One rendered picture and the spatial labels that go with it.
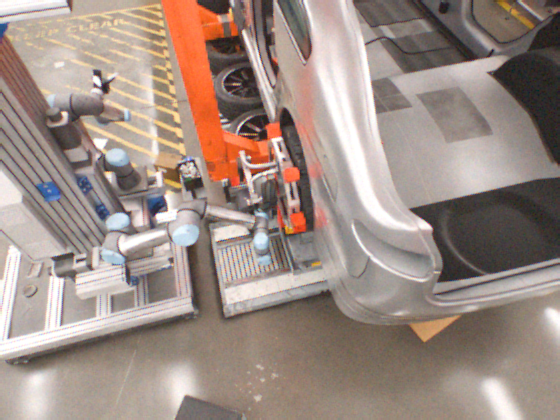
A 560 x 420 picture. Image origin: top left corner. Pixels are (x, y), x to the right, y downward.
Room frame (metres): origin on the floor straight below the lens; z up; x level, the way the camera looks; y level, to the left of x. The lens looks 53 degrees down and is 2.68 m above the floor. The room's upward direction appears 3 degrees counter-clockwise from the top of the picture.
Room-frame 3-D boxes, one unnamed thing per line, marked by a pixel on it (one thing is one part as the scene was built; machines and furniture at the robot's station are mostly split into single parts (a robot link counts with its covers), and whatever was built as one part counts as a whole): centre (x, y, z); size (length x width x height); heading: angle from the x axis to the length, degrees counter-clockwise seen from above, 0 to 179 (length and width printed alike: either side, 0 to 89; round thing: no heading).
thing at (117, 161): (1.73, 0.96, 0.98); 0.13 x 0.12 x 0.14; 88
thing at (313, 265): (1.64, -0.19, 0.13); 0.50 x 0.36 x 0.10; 12
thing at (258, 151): (2.10, 0.11, 0.69); 0.52 x 0.17 x 0.35; 102
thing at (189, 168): (2.04, 0.66, 0.51); 0.20 x 0.14 x 0.13; 19
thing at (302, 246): (1.64, -0.19, 0.32); 0.40 x 0.30 x 0.28; 12
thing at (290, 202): (1.61, -0.03, 0.85); 0.54 x 0.07 x 0.54; 12
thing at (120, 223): (1.24, 0.85, 0.98); 0.13 x 0.12 x 0.14; 179
